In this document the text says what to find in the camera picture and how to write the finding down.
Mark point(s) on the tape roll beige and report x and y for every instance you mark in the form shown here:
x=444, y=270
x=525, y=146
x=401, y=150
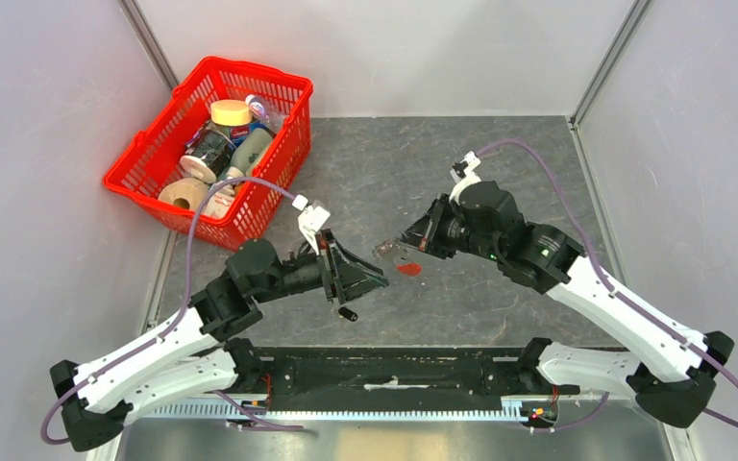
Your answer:
x=186, y=193

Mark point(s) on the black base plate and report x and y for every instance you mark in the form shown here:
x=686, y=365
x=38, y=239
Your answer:
x=390, y=378

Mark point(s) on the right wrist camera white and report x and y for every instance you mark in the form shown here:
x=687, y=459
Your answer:
x=464, y=175

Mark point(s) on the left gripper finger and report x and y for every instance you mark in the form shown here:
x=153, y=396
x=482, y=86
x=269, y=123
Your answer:
x=352, y=269
x=356, y=290

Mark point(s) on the white red small bottle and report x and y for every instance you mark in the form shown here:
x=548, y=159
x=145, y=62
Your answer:
x=221, y=200

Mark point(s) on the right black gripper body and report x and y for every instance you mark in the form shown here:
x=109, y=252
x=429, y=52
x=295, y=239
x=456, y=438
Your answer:
x=453, y=231

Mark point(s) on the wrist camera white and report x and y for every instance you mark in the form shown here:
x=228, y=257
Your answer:
x=464, y=175
x=311, y=219

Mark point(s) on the jar with yellow lid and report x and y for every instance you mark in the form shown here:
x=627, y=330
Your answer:
x=230, y=113

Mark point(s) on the red plastic basket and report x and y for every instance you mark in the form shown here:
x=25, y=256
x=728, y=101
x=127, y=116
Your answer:
x=152, y=160

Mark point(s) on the slotted aluminium rail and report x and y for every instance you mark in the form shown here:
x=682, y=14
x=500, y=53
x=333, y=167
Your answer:
x=508, y=411

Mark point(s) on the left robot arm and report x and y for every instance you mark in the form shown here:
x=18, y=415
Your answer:
x=200, y=349

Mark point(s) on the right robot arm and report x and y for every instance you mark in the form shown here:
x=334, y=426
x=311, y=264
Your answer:
x=667, y=368

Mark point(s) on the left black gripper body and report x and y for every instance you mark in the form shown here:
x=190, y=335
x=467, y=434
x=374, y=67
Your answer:
x=330, y=270

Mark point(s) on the dark jar with beige lid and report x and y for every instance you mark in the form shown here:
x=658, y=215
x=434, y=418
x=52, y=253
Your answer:
x=208, y=156

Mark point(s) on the grey green bottle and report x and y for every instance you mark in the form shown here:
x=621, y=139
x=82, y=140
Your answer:
x=246, y=154

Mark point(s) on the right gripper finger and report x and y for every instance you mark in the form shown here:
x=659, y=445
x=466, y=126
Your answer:
x=435, y=251
x=417, y=235

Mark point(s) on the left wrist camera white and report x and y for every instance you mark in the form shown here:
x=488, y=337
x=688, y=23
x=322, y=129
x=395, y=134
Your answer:
x=311, y=219

